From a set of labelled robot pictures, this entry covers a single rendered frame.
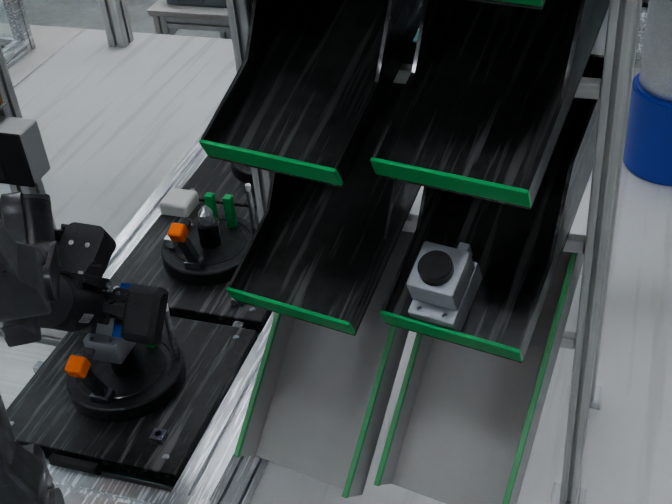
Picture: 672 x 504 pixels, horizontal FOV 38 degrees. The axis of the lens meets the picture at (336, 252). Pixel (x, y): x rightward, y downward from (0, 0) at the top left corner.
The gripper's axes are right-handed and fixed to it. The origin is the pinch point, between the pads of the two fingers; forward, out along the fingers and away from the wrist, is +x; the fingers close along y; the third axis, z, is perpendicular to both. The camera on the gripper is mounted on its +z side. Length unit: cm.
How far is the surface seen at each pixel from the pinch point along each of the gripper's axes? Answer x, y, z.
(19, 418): 0.9, 9.6, -14.3
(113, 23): 88, 61, 62
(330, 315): -13.2, -30.3, 2.7
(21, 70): 82, 78, 47
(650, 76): 58, -55, 48
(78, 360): -5.1, -0.3, -6.0
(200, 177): 39.2, 10.3, 21.8
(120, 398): 2.8, -1.9, -10.1
